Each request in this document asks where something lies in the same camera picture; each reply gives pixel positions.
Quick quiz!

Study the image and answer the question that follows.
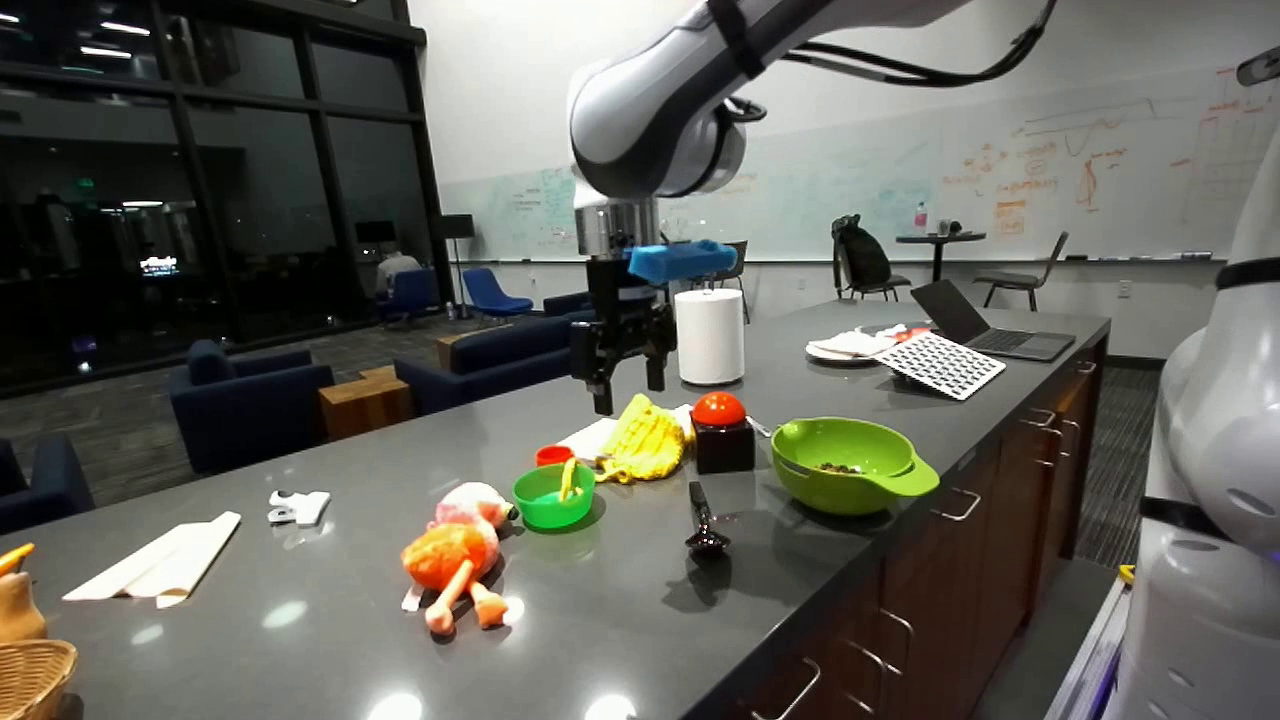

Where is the black round table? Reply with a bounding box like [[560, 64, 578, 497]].
[[892, 223, 991, 289]]

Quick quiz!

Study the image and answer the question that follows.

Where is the black plastic spoon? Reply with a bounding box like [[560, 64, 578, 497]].
[[678, 475, 737, 568]]

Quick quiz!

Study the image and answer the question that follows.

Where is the bright blue chair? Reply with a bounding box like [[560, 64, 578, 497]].
[[454, 263, 539, 325]]

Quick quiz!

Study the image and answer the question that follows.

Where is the long folded white paper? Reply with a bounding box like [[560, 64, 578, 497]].
[[60, 507, 246, 613]]

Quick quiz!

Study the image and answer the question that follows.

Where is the wooden bowl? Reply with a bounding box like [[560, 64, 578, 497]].
[[0, 636, 85, 720]]

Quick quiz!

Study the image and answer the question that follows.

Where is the pink toy meat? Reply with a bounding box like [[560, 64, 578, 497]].
[[431, 481, 518, 537]]

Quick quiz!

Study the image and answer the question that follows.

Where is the red and white toy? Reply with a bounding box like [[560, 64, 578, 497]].
[[553, 413, 622, 468]]

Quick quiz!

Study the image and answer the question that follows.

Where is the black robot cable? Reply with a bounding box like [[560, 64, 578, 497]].
[[779, 0, 1065, 92]]

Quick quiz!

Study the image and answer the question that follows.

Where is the wooden figurine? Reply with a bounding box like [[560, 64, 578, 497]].
[[0, 540, 52, 642]]

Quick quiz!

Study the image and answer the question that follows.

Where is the white keyboard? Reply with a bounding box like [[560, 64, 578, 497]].
[[873, 327, 1010, 409]]

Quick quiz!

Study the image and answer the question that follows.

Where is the dark wood counter cabinet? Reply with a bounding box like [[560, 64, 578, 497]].
[[692, 335, 1110, 720]]

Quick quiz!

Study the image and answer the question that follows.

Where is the seated person white shirt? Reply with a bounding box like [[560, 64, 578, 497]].
[[369, 239, 431, 325]]

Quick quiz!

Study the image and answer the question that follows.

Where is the grey side chair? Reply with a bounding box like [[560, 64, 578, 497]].
[[971, 226, 1075, 316]]

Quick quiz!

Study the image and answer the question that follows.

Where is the red tomato toy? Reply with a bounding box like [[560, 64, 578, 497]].
[[688, 386, 760, 481]]

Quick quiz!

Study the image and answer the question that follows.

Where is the green bowl with handles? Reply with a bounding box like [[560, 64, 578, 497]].
[[767, 413, 945, 519]]

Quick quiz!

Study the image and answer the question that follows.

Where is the orange toy chicken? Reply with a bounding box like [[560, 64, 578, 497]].
[[400, 515, 515, 642]]

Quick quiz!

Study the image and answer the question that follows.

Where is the white plate with papers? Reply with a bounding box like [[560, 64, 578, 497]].
[[805, 325, 913, 371]]

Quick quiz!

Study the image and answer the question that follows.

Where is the small crumpled white paper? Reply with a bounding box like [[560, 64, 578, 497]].
[[265, 487, 334, 531]]

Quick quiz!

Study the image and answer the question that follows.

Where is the dark open laptop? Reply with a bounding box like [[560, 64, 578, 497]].
[[906, 274, 1078, 368]]

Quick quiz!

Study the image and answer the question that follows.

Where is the small green bowl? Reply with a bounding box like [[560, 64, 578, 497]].
[[507, 455, 604, 537]]

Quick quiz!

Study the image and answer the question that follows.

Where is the wall whiteboard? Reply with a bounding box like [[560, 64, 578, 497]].
[[444, 75, 1237, 263]]

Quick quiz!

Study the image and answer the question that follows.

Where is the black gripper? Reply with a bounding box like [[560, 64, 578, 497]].
[[569, 254, 678, 421]]

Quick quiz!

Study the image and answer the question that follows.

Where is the dark blue armchair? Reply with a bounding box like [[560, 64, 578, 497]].
[[0, 431, 98, 540], [167, 335, 340, 481]]

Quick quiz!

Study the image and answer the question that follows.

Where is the dark blue sofa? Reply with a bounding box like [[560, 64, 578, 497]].
[[391, 289, 591, 417]]

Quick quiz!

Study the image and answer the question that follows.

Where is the yellow mesh cloth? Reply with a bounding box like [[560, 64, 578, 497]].
[[591, 386, 697, 487]]

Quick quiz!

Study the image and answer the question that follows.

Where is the black office chair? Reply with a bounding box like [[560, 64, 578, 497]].
[[827, 210, 916, 307]]

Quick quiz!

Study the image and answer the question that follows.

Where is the white paper towel roll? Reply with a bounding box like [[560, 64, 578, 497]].
[[671, 285, 752, 390]]

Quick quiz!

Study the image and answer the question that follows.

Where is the wooden crate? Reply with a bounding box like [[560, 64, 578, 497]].
[[316, 360, 421, 442]]

